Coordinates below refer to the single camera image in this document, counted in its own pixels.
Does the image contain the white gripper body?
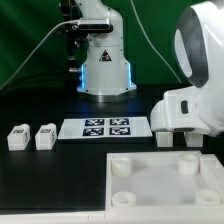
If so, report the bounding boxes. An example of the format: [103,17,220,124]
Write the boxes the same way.
[150,86,224,137]

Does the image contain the white square tabletop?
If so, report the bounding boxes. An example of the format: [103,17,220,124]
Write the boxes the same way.
[105,151,224,210]

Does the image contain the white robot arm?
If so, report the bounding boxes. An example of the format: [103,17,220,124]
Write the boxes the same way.
[75,0,224,136]

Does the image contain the white marker sheet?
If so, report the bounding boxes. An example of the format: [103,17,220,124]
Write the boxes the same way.
[58,117,152,140]

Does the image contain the white corner obstacle bracket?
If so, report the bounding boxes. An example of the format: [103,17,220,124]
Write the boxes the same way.
[199,154,224,203]

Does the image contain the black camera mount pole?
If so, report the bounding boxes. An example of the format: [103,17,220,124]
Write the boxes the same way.
[59,0,87,72]

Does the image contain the grey camera on mount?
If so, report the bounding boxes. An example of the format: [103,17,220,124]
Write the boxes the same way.
[70,18,113,33]

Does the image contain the grey camera cable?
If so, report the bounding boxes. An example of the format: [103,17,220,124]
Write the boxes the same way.
[0,20,79,93]

